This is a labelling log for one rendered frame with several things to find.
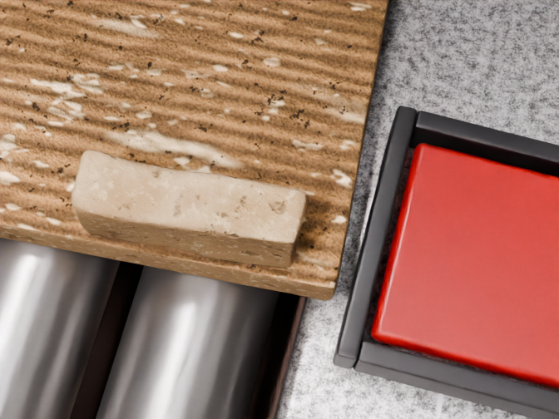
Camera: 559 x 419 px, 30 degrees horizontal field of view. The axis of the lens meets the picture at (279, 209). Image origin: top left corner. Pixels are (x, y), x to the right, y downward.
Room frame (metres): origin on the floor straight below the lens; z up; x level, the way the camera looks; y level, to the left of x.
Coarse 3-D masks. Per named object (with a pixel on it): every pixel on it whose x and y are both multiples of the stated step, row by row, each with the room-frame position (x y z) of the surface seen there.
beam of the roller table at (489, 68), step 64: (448, 0) 0.17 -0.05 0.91; (512, 0) 0.17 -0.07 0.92; (384, 64) 0.15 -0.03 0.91; (448, 64) 0.15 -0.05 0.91; (512, 64) 0.15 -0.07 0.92; (384, 128) 0.12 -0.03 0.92; (512, 128) 0.13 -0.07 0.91; (384, 256) 0.08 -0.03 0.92; (320, 320) 0.06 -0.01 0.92; (320, 384) 0.04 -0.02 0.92; (384, 384) 0.05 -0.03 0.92
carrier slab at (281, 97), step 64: (0, 0) 0.14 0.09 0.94; (64, 0) 0.15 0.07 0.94; (128, 0) 0.15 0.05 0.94; (192, 0) 0.15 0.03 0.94; (256, 0) 0.15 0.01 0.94; (320, 0) 0.15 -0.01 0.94; (384, 0) 0.16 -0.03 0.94; (0, 64) 0.12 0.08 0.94; (64, 64) 0.13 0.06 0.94; (128, 64) 0.13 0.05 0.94; (192, 64) 0.13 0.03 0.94; (256, 64) 0.13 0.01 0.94; (320, 64) 0.13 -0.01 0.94; (0, 128) 0.11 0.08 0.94; (64, 128) 0.11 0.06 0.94; (128, 128) 0.11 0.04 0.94; (192, 128) 0.11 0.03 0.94; (256, 128) 0.11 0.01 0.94; (320, 128) 0.11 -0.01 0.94; (0, 192) 0.09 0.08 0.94; (64, 192) 0.09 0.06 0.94; (320, 192) 0.09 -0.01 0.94; (128, 256) 0.07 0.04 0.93; (192, 256) 0.07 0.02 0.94; (320, 256) 0.08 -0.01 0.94
